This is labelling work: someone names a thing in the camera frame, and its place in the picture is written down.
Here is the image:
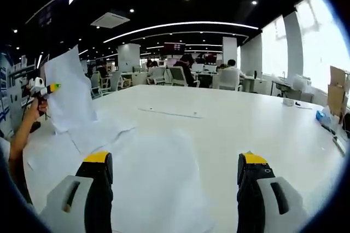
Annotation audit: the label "blue white wall poster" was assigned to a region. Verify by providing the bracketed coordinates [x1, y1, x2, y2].
[0, 52, 13, 124]

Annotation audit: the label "red hanging display screen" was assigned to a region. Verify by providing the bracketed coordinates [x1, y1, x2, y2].
[164, 42, 186, 55]

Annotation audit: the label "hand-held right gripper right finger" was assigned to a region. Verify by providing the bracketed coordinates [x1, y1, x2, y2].
[236, 150, 308, 233]

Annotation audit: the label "white table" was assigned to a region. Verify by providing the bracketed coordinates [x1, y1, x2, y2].
[21, 84, 346, 233]

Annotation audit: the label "ceiling air conditioner vent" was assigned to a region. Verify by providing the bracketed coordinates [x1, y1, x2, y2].
[90, 11, 131, 28]

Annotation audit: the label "table cable socket panel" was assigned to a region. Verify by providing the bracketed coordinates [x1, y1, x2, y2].
[138, 106, 205, 119]

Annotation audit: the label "white office chair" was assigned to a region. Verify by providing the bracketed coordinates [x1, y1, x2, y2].
[218, 69, 243, 91]
[168, 66, 192, 88]

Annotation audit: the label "brown cardboard boxes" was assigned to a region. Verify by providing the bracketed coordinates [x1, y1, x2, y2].
[326, 65, 350, 120]

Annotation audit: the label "person's left hand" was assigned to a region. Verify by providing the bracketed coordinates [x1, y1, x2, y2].
[26, 97, 49, 120]

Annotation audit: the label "blue tissue pack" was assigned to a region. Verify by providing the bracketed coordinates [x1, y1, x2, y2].
[316, 108, 333, 124]

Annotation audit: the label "dark hanging ceiling screen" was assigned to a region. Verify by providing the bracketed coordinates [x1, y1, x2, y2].
[38, 0, 71, 27]

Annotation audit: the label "white power strip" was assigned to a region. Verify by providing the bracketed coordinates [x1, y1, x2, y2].
[332, 136, 347, 155]

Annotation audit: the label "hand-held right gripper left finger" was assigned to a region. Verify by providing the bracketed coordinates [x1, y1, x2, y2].
[39, 150, 114, 233]

